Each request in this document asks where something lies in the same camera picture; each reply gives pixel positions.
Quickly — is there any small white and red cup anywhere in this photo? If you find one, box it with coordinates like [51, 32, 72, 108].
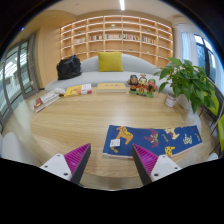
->
[163, 93, 178, 109]

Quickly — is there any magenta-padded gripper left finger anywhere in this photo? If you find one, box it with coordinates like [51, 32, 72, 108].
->
[39, 143, 92, 185]

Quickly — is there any yellow cushion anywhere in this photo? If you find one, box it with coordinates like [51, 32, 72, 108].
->
[97, 51, 125, 73]

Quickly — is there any yellow and white book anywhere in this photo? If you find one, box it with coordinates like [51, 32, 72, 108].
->
[63, 83, 93, 98]

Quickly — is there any blue patterned towel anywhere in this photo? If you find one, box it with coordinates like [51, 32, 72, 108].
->
[102, 124, 204, 160]

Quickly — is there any colourful figurine group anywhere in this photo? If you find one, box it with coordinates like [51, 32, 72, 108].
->
[126, 73, 159, 99]

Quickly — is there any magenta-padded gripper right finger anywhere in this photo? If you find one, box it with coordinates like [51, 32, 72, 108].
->
[131, 143, 183, 187]

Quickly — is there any green potted plant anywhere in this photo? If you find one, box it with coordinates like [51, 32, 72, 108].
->
[153, 57, 218, 114]

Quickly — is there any black bag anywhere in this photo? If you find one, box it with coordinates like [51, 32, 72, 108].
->
[55, 54, 83, 81]

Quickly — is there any wooden wall shelf unit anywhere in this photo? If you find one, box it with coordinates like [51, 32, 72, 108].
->
[59, 14, 175, 69]

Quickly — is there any flat tan book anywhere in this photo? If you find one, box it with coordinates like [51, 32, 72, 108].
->
[96, 82, 128, 94]

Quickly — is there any dark-framed window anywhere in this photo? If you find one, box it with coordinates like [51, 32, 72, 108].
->
[193, 33, 218, 83]

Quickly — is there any green chair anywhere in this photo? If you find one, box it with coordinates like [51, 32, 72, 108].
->
[207, 91, 223, 118]
[216, 114, 224, 154]

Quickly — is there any grey curved sofa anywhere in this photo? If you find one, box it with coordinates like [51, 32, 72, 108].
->
[44, 53, 174, 95]

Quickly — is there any grey-framed glass door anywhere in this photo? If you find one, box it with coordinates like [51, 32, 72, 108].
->
[0, 33, 40, 134]

